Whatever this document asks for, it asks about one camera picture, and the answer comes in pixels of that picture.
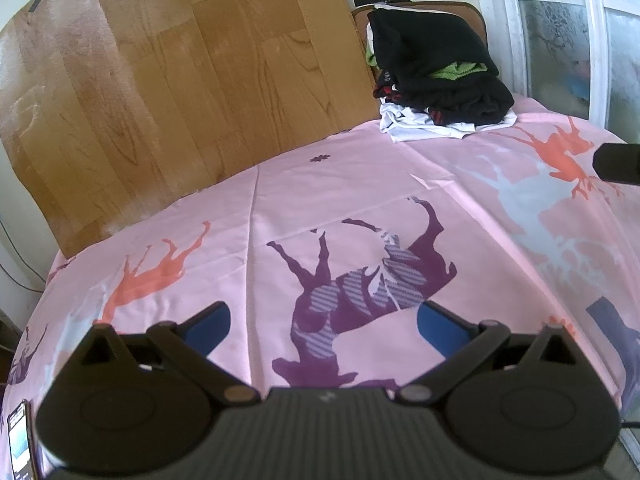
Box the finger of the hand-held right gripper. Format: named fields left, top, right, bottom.
left=592, top=142, right=640, bottom=184

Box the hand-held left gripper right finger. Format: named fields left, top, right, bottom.
left=399, top=301, right=582, bottom=407

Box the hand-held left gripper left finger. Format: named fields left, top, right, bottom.
left=75, top=301, right=262, bottom=407

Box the black and red garment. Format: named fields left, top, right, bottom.
left=372, top=72, right=516, bottom=129

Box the pink printed bedsheet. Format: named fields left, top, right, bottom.
left=0, top=95, right=640, bottom=480

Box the white garment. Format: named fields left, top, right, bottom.
left=377, top=97, right=519, bottom=144

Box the smartphone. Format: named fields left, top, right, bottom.
left=7, top=399, right=38, bottom=480

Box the wooden headboard panel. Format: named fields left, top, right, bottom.
left=0, top=0, right=381, bottom=258

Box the thin black cable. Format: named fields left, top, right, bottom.
left=0, top=220, right=46, bottom=293

